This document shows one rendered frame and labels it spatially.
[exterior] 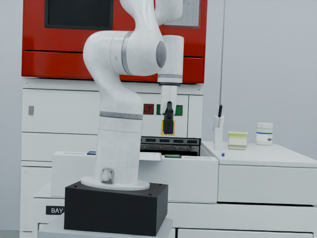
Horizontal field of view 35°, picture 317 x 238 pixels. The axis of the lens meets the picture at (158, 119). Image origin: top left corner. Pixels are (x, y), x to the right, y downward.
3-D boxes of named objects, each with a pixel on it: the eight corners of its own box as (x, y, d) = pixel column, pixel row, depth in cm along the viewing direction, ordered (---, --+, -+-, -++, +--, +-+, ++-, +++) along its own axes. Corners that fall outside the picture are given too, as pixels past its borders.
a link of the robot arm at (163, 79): (157, 75, 173) (157, 84, 173) (157, 74, 164) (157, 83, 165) (181, 76, 173) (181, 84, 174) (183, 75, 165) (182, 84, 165)
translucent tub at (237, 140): (229, 147, 205) (229, 130, 204) (247, 148, 203) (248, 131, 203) (227, 148, 197) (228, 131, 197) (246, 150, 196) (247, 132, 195)
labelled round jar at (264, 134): (254, 143, 225) (255, 122, 225) (270, 144, 226) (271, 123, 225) (257, 145, 218) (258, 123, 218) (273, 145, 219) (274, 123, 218)
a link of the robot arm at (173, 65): (152, 74, 166) (179, 74, 164) (153, 34, 165) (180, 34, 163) (159, 75, 174) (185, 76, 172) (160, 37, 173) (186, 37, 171)
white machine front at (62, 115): (21, 165, 230) (24, 77, 228) (199, 171, 231) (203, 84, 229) (20, 166, 227) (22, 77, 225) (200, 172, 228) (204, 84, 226)
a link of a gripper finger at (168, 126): (164, 113, 165) (163, 133, 166) (164, 114, 162) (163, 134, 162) (173, 114, 165) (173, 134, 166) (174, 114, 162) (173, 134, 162)
